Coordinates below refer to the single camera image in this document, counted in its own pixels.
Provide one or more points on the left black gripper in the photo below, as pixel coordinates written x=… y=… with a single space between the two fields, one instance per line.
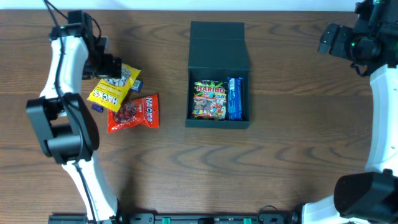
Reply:
x=112 y=66

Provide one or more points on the blue Oreo cookie pack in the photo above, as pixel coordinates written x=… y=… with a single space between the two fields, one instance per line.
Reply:
x=235 y=108

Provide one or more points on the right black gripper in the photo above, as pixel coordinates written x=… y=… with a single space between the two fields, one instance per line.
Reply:
x=329 y=38

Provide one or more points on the red Hacks candy bag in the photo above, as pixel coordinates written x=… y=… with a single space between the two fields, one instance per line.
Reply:
x=141 y=111

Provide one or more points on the black cardboard gift box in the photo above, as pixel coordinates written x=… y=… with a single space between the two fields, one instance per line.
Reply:
x=217 y=52

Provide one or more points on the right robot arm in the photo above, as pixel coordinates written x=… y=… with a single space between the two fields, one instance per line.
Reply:
x=371 y=196

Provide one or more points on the yellow Hacks candy bag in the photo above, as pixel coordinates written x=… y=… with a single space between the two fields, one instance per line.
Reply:
x=111 y=92

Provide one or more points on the small blue candy bar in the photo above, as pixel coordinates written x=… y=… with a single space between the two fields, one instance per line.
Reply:
x=137 y=86

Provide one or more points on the Haribo gummy candy bag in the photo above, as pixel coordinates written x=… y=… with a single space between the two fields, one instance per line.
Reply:
x=210 y=100

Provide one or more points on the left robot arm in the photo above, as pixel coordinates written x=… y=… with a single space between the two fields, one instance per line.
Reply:
x=63 y=124

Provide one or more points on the purple chocolate bar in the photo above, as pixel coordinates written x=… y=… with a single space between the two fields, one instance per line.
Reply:
x=97 y=108

